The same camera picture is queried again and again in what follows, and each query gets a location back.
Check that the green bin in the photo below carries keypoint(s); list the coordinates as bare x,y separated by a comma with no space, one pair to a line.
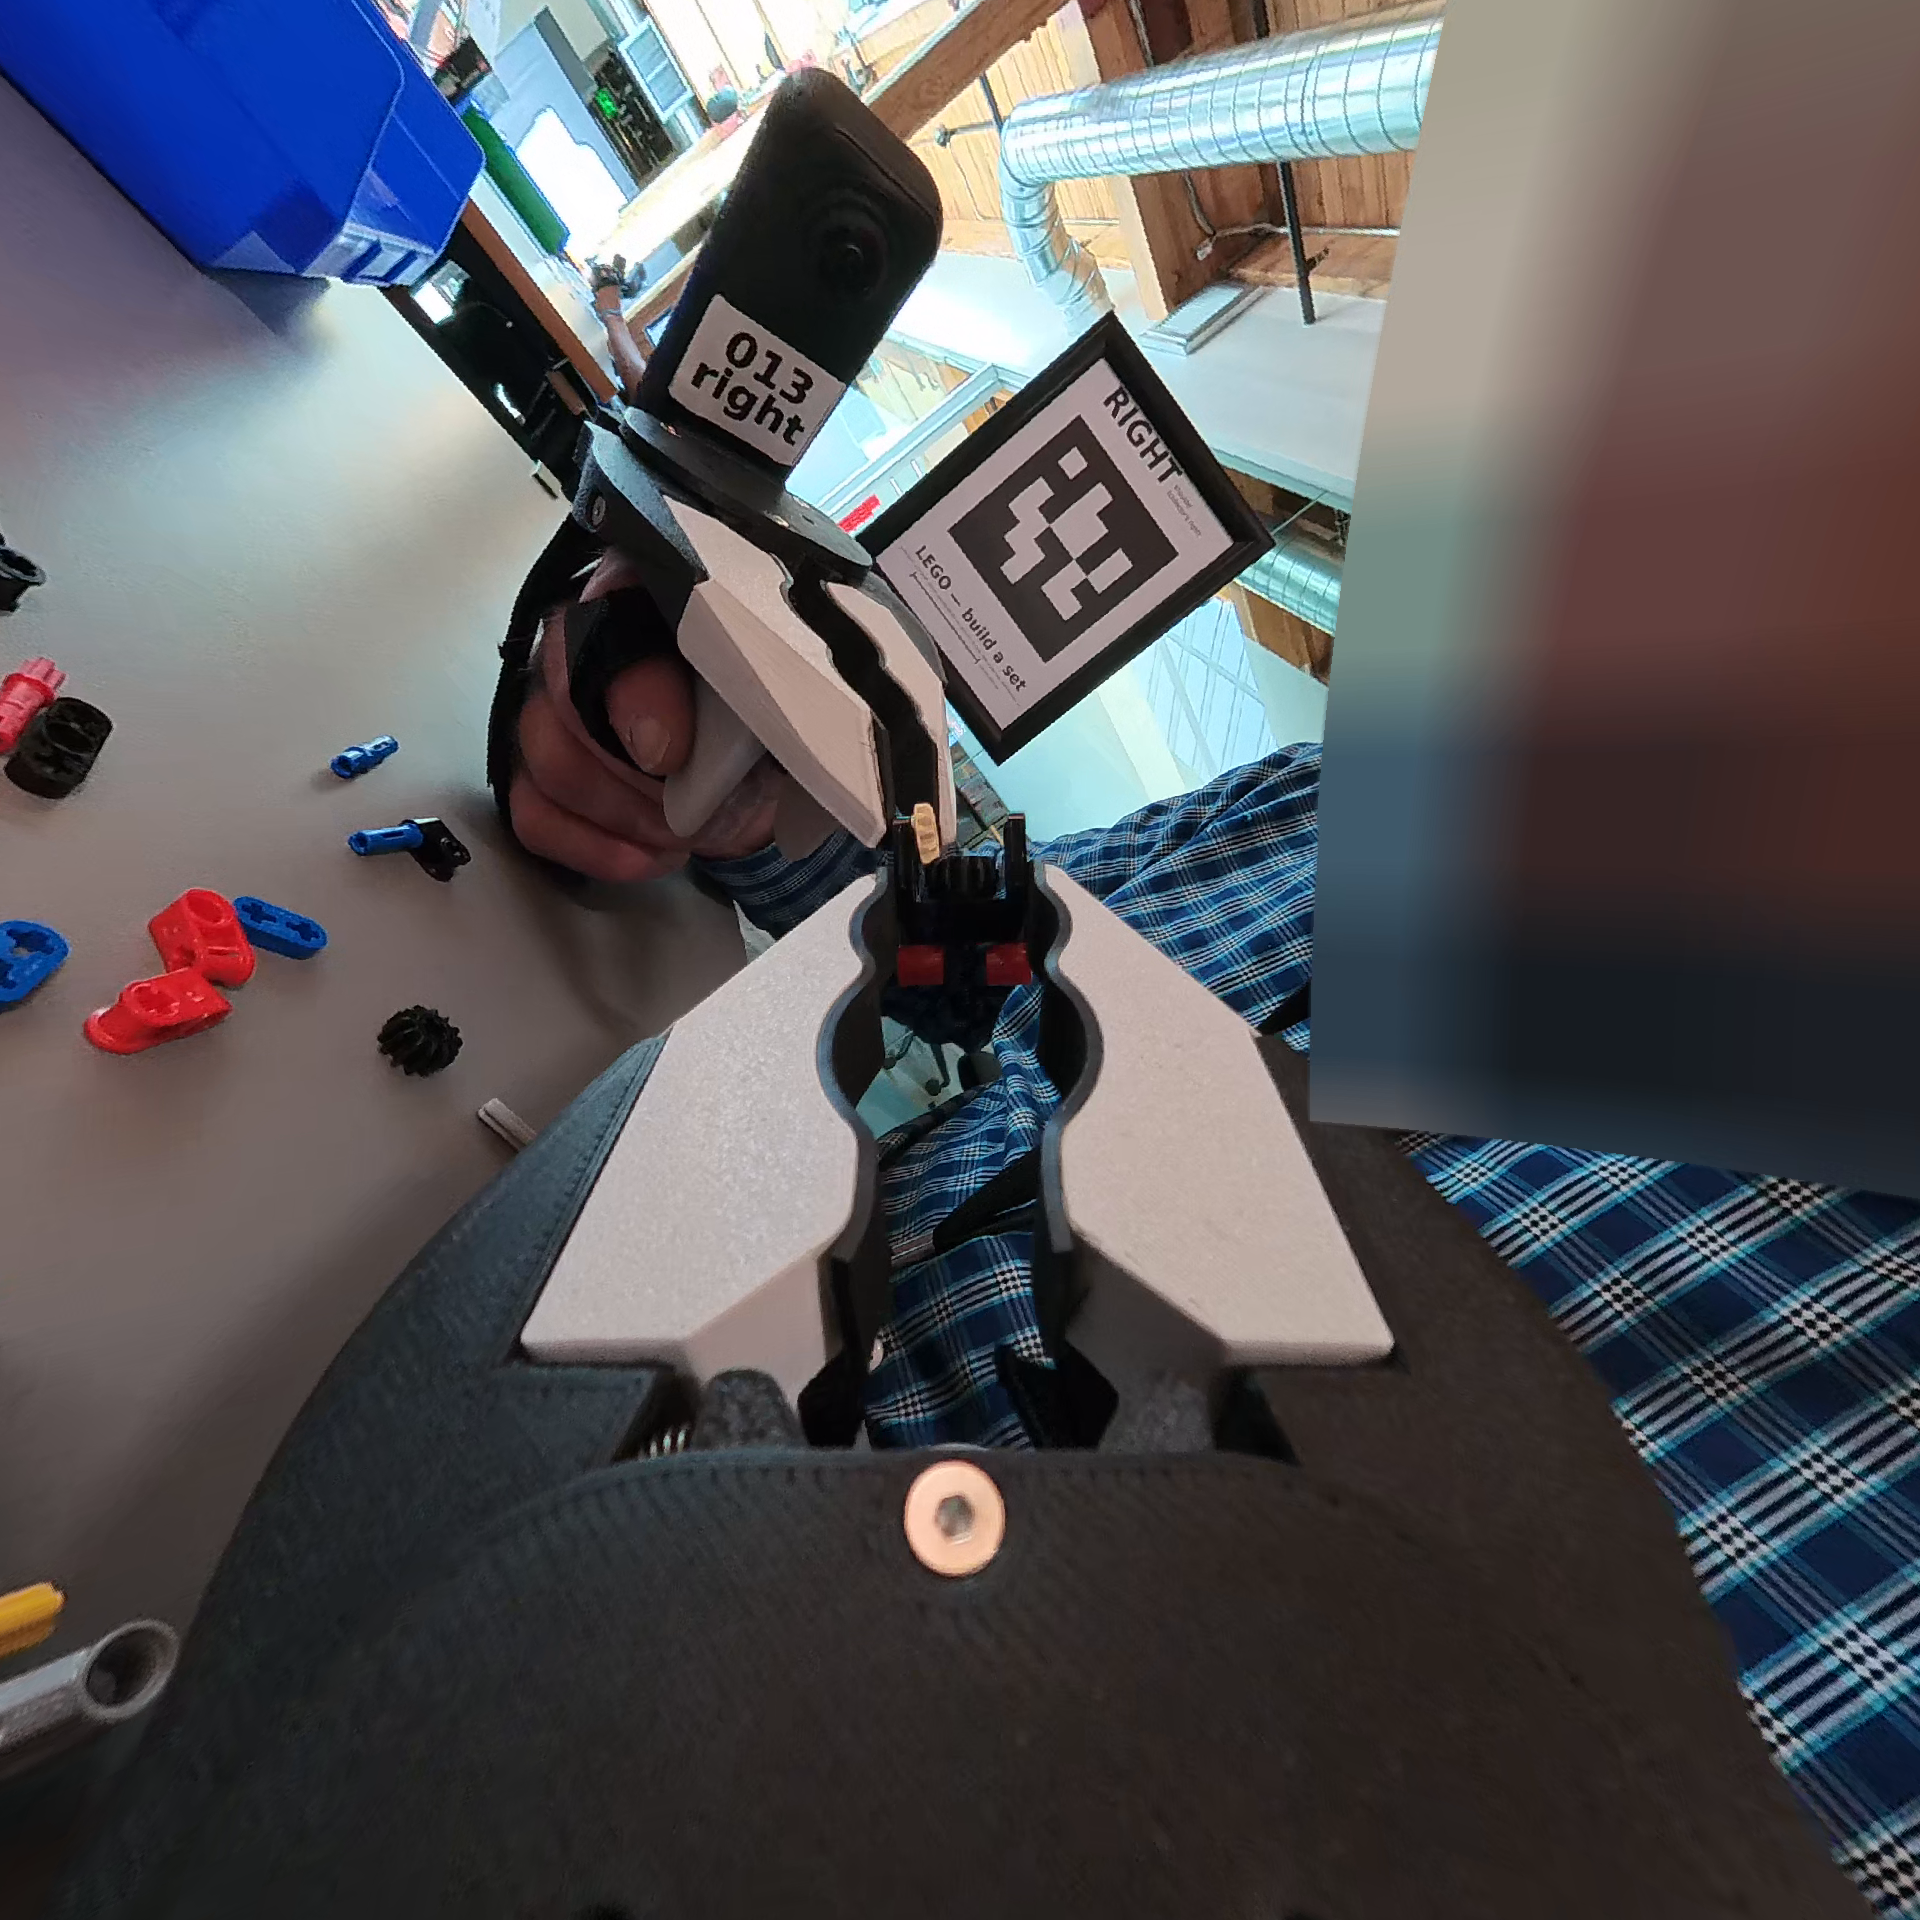
495,171

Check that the tan lego gear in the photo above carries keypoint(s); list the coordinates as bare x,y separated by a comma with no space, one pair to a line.
929,828

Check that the blue lego pin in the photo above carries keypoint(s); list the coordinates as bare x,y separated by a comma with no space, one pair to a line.
382,839
363,754

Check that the black lego gear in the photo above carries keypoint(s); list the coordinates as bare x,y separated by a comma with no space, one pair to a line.
417,1040

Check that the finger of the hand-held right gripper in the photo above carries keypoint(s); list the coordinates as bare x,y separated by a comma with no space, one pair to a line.
922,733
764,645

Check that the large silver ventilation duct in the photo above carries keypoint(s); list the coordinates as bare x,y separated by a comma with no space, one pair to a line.
1201,106

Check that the person's right forearm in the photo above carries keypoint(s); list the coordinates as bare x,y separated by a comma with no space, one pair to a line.
786,897

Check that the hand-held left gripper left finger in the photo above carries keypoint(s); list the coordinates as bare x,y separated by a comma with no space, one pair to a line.
705,1184

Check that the red lego pin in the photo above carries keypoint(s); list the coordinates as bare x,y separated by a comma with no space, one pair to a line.
31,693

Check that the small grey lego piece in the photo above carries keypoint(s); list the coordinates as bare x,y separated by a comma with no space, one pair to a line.
503,1117

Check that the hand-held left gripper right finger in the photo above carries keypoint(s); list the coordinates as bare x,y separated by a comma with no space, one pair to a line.
1201,1184

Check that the chunky black lego connector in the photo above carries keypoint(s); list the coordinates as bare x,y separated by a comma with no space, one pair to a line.
59,747

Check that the person's right hand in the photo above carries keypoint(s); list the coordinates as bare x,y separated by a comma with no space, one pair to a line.
600,819

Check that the small silver ventilation duct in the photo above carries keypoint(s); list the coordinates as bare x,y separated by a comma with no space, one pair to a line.
1291,580

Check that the blue plastic bin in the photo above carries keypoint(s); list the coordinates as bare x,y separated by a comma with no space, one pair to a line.
211,120

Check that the blue lego beam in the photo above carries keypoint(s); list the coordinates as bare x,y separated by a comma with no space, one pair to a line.
281,923
27,960

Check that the black lego piece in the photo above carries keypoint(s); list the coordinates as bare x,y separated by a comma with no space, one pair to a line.
14,570

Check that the small black lego connector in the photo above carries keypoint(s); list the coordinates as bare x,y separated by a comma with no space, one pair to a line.
446,849

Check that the yellow lego axle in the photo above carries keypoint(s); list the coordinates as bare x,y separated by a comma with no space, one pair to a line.
27,1616

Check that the red lego connector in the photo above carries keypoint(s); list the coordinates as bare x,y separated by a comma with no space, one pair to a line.
199,930
158,1013

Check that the grey lego beam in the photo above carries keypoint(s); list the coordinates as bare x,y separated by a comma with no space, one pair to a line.
90,1687

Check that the black red lego assembly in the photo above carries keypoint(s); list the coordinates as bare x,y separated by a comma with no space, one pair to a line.
961,917

